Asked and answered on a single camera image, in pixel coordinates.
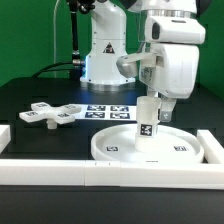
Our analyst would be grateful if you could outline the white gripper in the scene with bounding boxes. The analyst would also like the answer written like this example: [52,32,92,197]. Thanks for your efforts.
[116,16,205,122]

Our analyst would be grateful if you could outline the white round table top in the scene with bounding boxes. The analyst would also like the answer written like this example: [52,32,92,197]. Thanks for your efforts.
[91,124,204,164]

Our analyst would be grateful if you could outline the white cross-shaped table base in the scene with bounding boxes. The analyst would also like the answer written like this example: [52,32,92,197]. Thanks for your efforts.
[19,102,82,130]

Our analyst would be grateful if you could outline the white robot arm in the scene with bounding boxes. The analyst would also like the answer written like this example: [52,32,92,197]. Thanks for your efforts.
[80,0,205,122]

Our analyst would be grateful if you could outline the white marker sheet with tags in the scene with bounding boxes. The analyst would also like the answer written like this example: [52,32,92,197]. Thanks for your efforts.
[75,104,136,121]

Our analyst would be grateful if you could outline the white U-shaped boundary frame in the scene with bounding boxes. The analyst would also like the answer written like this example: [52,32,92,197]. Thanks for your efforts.
[0,130,224,190]

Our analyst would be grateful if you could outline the black cable on table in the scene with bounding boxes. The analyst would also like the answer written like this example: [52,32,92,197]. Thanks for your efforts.
[31,60,86,78]

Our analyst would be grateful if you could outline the white hanging cable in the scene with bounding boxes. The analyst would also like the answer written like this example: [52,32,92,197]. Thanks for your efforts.
[53,0,62,79]

